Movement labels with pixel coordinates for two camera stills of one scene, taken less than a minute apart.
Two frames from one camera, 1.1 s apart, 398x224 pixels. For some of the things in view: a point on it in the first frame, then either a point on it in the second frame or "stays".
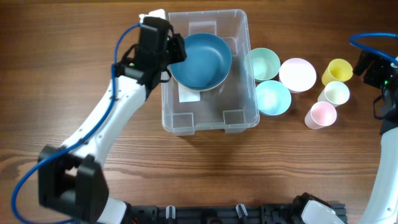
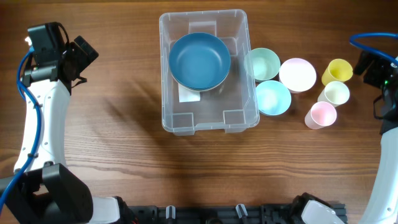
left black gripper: (176, 40) → (86, 56)
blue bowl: (208, 63) stays
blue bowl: (201, 71) stays
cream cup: (334, 93) stays
